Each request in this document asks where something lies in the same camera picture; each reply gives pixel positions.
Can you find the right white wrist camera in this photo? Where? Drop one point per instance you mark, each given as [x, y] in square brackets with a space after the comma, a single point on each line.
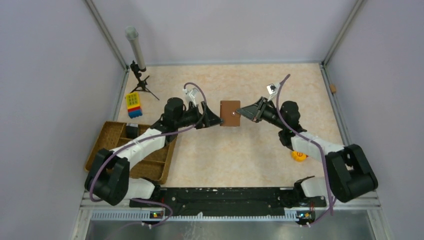
[272, 90]

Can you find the grey tube on tripod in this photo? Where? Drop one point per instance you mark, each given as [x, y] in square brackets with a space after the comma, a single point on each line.
[138, 66]

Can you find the stack of credit cards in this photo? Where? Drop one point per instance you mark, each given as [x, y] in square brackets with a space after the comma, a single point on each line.
[131, 130]

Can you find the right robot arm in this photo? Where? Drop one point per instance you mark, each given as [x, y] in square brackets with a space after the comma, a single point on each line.
[348, 171]

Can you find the woven straw divided tray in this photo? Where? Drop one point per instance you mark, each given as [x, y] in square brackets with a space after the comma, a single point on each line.
[154, 167]

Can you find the small tan wall block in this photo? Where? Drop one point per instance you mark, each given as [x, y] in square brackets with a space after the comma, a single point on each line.
[332, 88]

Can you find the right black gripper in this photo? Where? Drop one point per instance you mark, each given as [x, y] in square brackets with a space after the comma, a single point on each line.
[255, 112]

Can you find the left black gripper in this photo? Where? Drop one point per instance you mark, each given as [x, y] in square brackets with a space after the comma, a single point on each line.
[208, 119]

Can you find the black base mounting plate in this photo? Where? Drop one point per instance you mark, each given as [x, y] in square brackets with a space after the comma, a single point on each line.
[234, 201]

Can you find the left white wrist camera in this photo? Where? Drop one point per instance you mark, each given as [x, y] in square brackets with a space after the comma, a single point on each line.
[190, 95]

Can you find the colourful toy brick block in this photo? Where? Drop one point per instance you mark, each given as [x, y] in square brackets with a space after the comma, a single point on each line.
[133, 105]

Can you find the orange yellow round toy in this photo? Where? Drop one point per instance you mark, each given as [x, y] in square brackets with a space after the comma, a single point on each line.
[299, 156]

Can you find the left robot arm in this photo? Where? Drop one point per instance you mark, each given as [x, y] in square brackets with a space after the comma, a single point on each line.
[109, 176]

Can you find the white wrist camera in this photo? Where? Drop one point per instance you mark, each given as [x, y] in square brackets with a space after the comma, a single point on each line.
[272, 90]
[190, 95]

